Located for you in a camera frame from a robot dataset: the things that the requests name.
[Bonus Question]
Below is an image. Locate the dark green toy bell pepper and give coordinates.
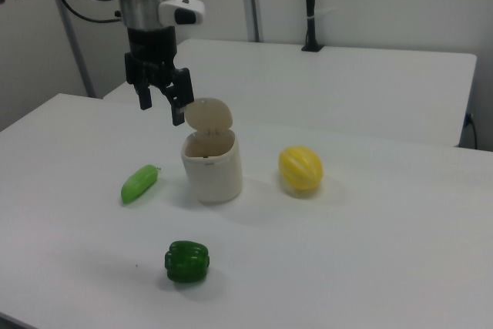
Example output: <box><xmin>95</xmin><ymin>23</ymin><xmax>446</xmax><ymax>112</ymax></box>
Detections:
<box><xmin>164</xmin><ymin>240</ymin><xmax>212</xmax><ymax>284</ymax></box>

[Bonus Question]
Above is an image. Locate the yellow toy banana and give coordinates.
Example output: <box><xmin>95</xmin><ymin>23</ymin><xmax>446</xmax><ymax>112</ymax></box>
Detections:
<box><xmin>278</xmin><ymin>146</ymin><xmax>324</xmax><ymax>193</ymax></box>

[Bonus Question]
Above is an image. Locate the beige mini garbage bin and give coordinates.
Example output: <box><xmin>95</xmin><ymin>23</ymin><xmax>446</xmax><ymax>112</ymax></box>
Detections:
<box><xmin>180</xmin><ymin>96</ymin><xmax>244</xmax><ymax>204</ymax></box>

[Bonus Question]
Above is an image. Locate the light green toy cucumber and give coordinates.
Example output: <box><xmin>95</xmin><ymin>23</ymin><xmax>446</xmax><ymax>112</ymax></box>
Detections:
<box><xmin>120</xmin><ymin>164</ymin><xmax>162</xmax><ymax>206</ymax></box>

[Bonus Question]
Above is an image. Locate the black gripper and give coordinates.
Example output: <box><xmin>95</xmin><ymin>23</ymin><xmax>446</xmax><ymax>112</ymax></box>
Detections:
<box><xmin>123</xmin><ymin>25</ymin><xmax>195</xmax><ymax>127</ymax></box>

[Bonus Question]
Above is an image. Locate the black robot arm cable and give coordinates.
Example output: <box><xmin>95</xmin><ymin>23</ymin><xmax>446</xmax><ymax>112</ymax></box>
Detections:
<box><xmin>56</xmin><ymin>0</ymin><xmax>125</xmax><ymax>24</ymax></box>

